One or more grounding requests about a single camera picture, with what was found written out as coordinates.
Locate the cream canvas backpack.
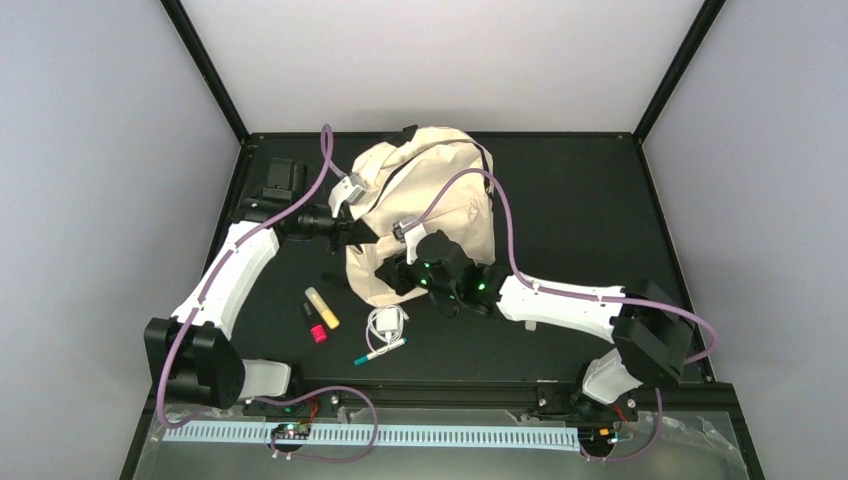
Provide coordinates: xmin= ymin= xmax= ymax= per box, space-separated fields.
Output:
xmin=345 ymin=126 xmax=495 ymax=307

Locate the white charger with cable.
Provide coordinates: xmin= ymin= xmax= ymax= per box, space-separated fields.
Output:
xmin=365 ymin=305 xmax=409 ymax=352

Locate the pink and black highlighter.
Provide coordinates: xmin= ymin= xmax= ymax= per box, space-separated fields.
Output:
xmin=301 ymin=301 xmax=328 ymax=344

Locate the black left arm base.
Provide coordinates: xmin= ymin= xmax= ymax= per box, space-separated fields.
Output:
xmin=238 ymin=382 xmax=341 ymax=419

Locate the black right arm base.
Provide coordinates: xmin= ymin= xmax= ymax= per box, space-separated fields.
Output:
xmin=532 ymin=383 xmax=638 ymax=426

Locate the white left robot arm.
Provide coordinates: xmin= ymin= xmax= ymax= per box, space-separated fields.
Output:
xmin=144 ymin=159 xmax=366 ymax=409

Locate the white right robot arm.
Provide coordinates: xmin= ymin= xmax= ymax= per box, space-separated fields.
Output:
xmin=375 ymin=231 xmax=693 ymax=419

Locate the teal capped white marker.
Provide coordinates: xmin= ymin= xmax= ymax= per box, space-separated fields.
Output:
xmin=353 ymin=338 xmax=407 ymax=366

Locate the yellow highlighter pen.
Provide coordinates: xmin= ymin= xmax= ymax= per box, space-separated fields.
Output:
xmin=305 ymin=287 xmax=340 ymax=330

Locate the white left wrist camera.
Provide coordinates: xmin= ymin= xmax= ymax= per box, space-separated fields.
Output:
xmin=328 ymin=174 xmax=367 ymax=218

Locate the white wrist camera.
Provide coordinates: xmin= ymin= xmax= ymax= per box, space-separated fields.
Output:
xmin=328 ymin=174 xmax=367 ymax=218
xmin=392 ymin=217 xmax=428 ymax=265

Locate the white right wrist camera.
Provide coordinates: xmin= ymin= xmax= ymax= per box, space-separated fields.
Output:
xmin=392 ymin=217 xmax=428 ymax=265

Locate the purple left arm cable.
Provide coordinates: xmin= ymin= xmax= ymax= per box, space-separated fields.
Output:
xmin=156 ymin=124 xmax=379 ymax=465

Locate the light blue slotted cable duct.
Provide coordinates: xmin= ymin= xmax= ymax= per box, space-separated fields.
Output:
xmin=160 ymin=420 xmax=580 ymax=452

